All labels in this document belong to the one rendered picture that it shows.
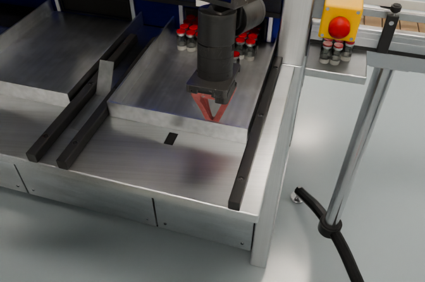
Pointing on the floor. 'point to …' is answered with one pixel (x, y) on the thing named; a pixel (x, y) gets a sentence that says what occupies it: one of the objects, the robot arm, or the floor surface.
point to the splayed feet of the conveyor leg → (299, 195)
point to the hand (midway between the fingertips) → (212, 121)
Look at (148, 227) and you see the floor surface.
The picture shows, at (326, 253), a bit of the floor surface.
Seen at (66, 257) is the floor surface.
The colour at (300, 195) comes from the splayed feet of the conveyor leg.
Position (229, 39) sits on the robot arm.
